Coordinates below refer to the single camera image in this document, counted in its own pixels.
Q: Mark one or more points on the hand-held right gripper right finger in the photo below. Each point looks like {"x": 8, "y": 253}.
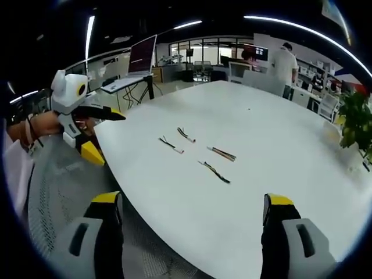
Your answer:
{"x": 280, "y": 232}

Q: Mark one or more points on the ceiling light strip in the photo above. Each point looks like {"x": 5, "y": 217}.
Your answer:
{"x": 89, "y": 37}
{"x": 305, "y": 30}
{"x": 188, "y": 24}

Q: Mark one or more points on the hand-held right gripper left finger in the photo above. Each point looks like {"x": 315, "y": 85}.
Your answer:
{"x": 107, "y": 232}

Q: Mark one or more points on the wall monitor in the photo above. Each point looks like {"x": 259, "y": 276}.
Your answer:
{"x": 261, "y": 53}

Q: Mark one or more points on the white mesh office chair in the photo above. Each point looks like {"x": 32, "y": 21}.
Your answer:
{"x": 328, "y": 106}

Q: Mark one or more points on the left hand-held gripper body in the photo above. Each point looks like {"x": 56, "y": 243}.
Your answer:
{"x": 65, "y": 96}

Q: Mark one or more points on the green potted plant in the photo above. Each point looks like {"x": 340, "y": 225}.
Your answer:
{"x": 356, "y": 116}

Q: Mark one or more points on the open laptop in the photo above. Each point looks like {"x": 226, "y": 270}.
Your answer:
{"x": 141, "y": 56}

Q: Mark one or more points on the person's white clothing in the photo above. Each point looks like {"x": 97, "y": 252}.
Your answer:
{"x": 17, "y": 174}

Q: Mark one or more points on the person's left hand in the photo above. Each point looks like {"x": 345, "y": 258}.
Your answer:
{"x": 48, "y": 123}

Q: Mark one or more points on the grey mesh office chair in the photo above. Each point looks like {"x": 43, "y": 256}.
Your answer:
{"x": 58, "y": 180}

